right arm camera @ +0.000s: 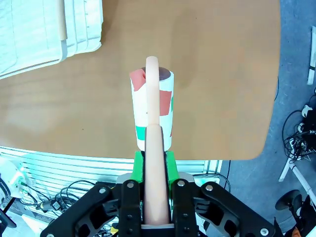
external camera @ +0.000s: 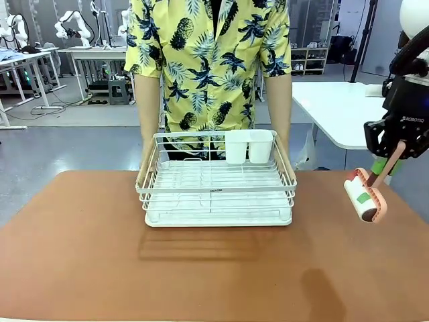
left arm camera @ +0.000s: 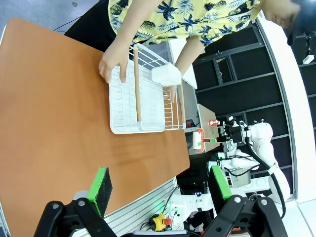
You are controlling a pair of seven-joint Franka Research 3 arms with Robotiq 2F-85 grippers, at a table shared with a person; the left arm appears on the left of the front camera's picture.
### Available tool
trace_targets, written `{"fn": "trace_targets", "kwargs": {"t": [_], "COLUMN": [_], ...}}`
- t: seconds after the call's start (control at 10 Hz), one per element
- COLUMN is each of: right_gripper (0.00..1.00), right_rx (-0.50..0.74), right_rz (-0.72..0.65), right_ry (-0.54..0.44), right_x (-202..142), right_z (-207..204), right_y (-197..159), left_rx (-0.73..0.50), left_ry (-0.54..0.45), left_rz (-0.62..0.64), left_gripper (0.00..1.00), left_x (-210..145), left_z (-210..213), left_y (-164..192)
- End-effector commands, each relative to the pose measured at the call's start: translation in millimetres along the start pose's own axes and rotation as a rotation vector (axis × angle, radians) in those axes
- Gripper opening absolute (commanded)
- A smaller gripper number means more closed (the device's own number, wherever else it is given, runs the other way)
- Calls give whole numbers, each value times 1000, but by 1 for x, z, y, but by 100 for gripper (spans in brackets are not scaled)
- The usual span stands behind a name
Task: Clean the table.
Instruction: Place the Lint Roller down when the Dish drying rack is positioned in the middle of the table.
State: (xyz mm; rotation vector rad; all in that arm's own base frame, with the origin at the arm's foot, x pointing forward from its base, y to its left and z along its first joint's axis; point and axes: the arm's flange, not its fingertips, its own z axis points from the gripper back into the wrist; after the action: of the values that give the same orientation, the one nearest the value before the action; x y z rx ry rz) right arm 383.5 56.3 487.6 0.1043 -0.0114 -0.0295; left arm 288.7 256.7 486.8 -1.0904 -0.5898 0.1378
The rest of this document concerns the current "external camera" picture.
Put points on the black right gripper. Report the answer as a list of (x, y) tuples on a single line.
[(410, 107)]

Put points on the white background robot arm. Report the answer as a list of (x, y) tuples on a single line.
[(15, 31), (72, 25), (123, 23)]

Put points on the person's left forearm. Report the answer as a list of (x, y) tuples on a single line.
[(278, 104)]

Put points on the person's right forearm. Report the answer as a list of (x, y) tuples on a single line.
[(147, 107)]

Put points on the person's left hand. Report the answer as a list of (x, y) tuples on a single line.
[(285, 146)]

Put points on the person's right hand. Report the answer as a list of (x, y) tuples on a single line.
[(148, 147)]

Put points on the white rounded side table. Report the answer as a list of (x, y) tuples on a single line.
[(335, 110)]

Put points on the white plastic bag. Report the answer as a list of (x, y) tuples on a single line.
[(305, 152)]

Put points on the black tripod pole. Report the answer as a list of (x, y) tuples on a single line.
[(363, 40)]

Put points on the black bag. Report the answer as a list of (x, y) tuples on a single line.
[(342, 48)]

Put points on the white shoe rack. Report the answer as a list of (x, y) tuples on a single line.
[(310, 60)]

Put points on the white utensil cup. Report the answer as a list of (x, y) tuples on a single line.
[(236, 147), (260, 146)]

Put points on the white plastic drain tray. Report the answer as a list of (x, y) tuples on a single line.
[(218, 222)]

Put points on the person in pineapple shirt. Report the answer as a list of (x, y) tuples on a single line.
[(207, 67)]

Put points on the black trousers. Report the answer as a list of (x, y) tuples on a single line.
[(187, 152)]

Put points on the grey plastic stool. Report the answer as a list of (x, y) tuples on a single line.
[(119, 90)]

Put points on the white background work table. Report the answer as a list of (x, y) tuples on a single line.
[(97, 51)]

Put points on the black light stand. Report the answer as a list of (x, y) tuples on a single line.
[(98, 23)]

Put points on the white table with blue cloth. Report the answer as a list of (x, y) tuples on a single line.
[(30, 55)]

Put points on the light blue cloth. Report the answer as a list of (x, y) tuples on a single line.
[(10, 53)]

